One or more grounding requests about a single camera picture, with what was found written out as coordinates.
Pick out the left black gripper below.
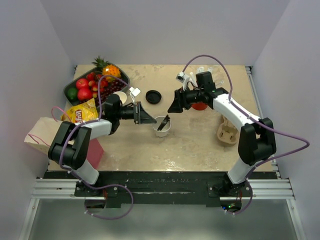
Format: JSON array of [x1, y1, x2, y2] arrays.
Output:
[[115, 101, 157, 125]]

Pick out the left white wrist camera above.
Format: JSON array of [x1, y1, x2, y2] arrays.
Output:
[[129, 87, 141, 104]]

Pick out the white paper cup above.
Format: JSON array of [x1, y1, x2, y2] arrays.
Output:
[[153, 116, 172, 138], [114, 91, 128, 105]]

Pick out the grey fruit tray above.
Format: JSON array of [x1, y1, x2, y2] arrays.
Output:
[[63, 66, 130, 106]]

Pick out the purple grape bunch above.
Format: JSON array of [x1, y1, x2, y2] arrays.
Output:
[[99, 78, 126, 102]]

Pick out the purple cable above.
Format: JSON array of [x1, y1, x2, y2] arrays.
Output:
[[182, 54, 311, 215], [59, 74, 135, 220]]

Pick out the red straw holder cup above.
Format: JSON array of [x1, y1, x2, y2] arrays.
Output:
[[191, 102, 208, 111]]

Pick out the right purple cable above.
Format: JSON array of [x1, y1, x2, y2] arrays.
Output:
[[182, 54, 311, 215]]

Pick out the yellow chips bag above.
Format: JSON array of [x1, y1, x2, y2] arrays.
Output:
[[61, 98, 99, 123]]

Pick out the white wrapped straws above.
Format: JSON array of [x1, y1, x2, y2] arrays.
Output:
[[190, 66, 224, 87]]

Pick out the red apple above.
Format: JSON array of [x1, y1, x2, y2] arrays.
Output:
[[75, 78, 89, 90], [77, 88, 93, 102]]

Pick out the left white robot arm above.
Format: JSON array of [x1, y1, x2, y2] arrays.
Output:
[[48, 94, 157, 196]]

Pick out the brown paper bag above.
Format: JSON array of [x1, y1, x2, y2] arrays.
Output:
[[24, 107, 105, 170]]

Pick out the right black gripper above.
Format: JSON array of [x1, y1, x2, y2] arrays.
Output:
[[168, 86, 204, 114]]

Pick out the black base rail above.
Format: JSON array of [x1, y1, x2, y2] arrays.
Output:
[[43, 171, 277, 211]]

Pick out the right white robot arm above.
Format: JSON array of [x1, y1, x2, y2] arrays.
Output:
[[168, 71, 277, 197]]

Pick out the black cup lid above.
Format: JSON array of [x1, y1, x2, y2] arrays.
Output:
[[157, 114, 170, 132], [145, 90, 162, 105]]

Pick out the green lime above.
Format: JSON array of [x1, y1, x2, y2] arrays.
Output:
[[66, 87, 78, 102]]

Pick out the cardboard cup carrier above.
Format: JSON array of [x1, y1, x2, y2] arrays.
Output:
[[216, 115, 240, 146]]

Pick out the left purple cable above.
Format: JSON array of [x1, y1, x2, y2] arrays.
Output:
[[59, 74, 135, 220]]

